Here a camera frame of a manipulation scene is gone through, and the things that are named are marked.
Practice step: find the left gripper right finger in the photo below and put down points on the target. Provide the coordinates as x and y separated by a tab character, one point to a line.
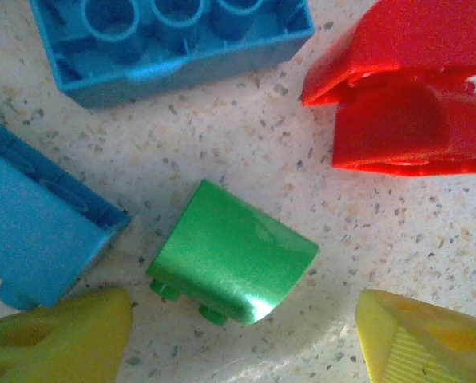
429	347

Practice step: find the blue lego brick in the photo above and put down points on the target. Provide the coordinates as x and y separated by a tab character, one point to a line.
34	223
174	76

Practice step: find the red lego brick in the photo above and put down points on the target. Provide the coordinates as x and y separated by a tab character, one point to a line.
413	36
405	135

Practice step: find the green sloped lego brick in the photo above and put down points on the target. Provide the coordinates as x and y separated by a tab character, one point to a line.
230	247

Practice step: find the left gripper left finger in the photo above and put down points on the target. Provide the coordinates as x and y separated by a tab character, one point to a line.
50	347

